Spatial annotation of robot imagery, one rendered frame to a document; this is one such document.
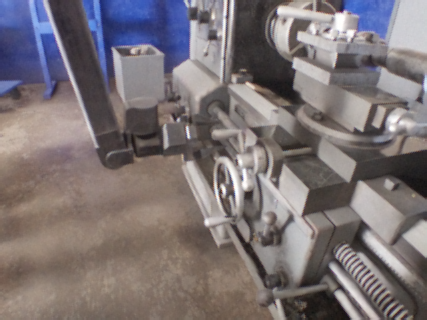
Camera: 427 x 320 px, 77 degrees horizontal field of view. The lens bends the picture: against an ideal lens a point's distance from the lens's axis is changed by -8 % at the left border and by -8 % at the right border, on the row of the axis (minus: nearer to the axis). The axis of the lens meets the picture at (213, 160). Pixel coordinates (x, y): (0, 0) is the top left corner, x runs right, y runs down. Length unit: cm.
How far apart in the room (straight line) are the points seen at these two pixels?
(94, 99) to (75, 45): 10
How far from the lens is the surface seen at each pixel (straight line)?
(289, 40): 117
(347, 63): 82
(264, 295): 66
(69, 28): 52
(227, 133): 67
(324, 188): 65
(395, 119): 68
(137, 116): 58
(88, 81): 54
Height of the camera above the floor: 123
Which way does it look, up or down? 32 degrees down
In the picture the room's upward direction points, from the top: 3 degrees clockwise
